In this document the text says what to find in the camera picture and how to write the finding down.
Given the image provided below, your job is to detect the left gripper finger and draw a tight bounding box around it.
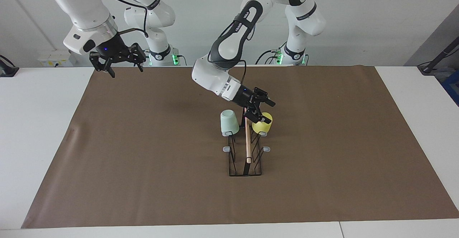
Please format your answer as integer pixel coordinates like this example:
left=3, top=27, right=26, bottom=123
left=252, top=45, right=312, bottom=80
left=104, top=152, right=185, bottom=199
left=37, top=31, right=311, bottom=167
left=253, top=87, right=276, bottom=108
left=245, top=106, right=265, bottom=125

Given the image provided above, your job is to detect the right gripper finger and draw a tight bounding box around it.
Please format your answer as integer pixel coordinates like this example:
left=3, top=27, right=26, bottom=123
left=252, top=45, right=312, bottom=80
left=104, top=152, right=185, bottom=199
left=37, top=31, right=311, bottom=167
left=127, top=43, right=147, bottom=73
left=89, top=51, right=116, bottom=78

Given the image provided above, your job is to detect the yellow plastic cup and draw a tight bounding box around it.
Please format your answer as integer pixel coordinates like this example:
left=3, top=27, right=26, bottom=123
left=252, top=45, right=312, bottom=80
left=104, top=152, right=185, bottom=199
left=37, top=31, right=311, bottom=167
left=252, top=112, right=273, bottom=135

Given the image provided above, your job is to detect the pale green plastic cup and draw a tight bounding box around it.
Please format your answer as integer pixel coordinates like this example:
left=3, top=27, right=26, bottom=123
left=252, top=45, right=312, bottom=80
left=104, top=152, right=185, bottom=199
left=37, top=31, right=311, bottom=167
left=220, top=109, right=240, bottom=137

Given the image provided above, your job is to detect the brown paper table mat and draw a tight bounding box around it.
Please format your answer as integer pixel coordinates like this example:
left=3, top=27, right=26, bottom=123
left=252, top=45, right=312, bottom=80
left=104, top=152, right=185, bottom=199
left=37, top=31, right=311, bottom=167
left=21, top=65, right=459, bottom=229

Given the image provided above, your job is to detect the black stand pole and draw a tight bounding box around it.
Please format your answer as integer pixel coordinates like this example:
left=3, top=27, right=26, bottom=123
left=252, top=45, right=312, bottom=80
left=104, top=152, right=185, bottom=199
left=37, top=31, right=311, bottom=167
left=418, top=35, right=459, bottom=74

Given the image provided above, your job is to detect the blue crate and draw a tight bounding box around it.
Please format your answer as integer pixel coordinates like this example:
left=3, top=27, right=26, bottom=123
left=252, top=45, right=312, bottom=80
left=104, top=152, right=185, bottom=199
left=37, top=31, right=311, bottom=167
left=440, top=69, right=459, bottom=106

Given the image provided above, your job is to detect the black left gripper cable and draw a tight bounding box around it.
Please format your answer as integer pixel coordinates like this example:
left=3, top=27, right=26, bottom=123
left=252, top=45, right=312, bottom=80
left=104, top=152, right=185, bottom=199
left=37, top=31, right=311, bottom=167
left=235, top=23, right=256, bottom=88

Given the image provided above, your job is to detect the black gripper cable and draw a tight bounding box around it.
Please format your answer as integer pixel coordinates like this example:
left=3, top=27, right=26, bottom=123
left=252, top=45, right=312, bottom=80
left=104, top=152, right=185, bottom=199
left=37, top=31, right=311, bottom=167
left=235, top=23, right=256, bottom=88
left=93, top=0, right=149, bottom=38

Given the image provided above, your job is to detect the black wire cup rack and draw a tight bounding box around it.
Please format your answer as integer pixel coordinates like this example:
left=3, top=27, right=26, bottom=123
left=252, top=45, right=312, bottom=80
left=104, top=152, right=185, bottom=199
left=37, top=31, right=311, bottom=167
left=222, top=102, right=271, bottom=177

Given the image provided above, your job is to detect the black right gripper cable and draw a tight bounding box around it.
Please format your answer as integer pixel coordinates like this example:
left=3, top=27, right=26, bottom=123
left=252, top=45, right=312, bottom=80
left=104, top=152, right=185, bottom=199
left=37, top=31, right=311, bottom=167
left=93, top=0, right=149, bottom=38

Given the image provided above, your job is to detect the black left base cable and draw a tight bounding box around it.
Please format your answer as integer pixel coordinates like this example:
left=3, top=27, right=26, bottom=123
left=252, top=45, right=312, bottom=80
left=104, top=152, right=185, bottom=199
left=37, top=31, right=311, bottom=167
left=255, top=32, right=289, bottom=65

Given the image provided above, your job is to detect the white wall socket box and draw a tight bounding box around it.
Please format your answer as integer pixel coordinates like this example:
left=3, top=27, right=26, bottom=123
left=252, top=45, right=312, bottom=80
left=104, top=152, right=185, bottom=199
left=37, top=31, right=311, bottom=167
left=38, top=50, right=74, bottom=67

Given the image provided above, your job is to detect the black clamp mount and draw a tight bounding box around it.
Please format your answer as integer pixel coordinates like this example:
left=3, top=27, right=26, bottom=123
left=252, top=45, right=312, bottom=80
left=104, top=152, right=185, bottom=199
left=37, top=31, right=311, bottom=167
left=0, top=55, right=19, bottom=78

